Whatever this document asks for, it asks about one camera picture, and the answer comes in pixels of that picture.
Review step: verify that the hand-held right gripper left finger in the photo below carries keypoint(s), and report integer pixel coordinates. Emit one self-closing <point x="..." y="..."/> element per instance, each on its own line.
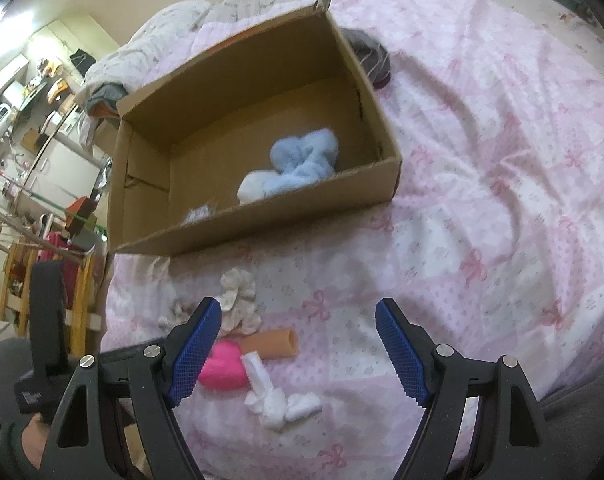
<point x="197" y="355"/>

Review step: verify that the pink heart sponge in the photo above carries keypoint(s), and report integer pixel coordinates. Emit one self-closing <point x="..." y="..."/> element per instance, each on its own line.
<point x="224" y="367"/>

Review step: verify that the white cabinet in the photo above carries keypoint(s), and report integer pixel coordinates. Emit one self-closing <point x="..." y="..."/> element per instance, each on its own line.
<point x="69" y="170"/>

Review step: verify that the pink bow print blanket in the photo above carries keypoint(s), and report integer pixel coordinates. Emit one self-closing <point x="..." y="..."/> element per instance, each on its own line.
<point x="482" y="210"/>

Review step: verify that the red garment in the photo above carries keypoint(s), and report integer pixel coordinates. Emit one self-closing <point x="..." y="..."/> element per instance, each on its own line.
<point x="64" y="260"/>

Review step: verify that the grey folded garment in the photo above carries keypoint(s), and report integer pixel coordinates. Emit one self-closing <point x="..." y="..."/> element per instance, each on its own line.
<point x="104" y="97"/>

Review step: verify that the white fluffy sock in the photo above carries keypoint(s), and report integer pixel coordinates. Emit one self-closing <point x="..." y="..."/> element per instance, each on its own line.
<point x="256" y="187"/>

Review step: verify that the wooden rack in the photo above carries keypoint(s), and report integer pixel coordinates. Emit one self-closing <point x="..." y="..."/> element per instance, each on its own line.
<point x="7" y="280"/>

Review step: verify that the brown cardboard box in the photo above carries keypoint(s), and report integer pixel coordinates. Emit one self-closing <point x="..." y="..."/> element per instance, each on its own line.
<point x="242" y="110"/>

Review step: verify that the light blue fluffy sock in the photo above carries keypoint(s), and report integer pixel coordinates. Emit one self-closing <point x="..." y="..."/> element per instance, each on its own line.
<point x="302" y="160"/>

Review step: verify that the long white sock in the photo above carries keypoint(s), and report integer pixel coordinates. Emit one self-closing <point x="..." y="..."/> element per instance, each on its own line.
<point x="263" y="390"/>

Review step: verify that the grey white patterned sock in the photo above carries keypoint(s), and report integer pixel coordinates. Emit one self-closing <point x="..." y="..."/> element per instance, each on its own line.
<point x="177" y="312"/>

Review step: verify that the dark grey knit cloth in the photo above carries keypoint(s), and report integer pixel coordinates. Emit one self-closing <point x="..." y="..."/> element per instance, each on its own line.
<point x="372" y="55"/>

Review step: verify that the small grey white cloth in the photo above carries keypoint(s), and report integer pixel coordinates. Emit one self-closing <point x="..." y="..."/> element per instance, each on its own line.
<point x="198" y="214"/>

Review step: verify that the short white sock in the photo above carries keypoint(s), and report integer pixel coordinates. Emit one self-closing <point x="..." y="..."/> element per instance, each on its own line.
<point x="303" y="406"/>

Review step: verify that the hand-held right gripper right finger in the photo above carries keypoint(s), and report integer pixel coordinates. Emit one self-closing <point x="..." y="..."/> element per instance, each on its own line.
<point x="399" y="355"/>

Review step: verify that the beige patterned sock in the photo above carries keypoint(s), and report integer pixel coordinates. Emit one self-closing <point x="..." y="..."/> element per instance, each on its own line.
<point x="238" y="300"/>

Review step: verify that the grey floral quilt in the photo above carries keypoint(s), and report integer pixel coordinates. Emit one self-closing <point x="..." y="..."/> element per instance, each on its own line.
<point x="182" y="20"/>

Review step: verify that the orange foam tube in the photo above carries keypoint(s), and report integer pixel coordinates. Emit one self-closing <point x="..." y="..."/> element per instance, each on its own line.
<point x="274" y="344"/>

